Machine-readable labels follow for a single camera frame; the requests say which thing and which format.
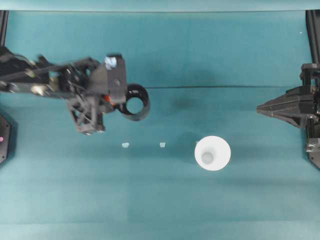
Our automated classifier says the blue-green table cloth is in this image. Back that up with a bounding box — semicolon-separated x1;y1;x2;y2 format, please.
0;9;320;240

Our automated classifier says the white paper cup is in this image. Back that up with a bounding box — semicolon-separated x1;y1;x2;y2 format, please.
194;135;232;172

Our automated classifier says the black frame rail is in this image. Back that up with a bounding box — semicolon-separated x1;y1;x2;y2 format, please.
305;9;320;65
0;9;10;48

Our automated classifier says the black cup holder red handle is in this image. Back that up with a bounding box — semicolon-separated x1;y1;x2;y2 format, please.
104;83;152;123

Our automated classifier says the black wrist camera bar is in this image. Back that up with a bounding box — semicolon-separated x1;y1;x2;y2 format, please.
299;63;320;86
88;52;127;105

